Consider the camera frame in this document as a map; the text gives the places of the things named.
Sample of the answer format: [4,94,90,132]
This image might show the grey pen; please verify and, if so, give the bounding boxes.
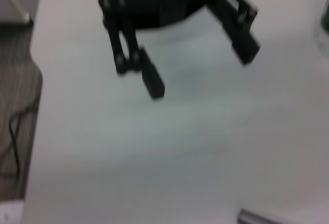
[237,208,286,224]

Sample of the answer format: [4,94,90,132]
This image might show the black floor cable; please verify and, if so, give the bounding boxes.
[0,104,39,181]

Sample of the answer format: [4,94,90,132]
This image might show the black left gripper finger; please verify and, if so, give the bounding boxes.
[207,0,262,67]

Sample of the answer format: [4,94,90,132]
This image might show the clear bottle with green label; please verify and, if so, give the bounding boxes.
[313,0,329,57]

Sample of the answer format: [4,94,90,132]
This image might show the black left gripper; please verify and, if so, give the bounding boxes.
[98,0,225,100]

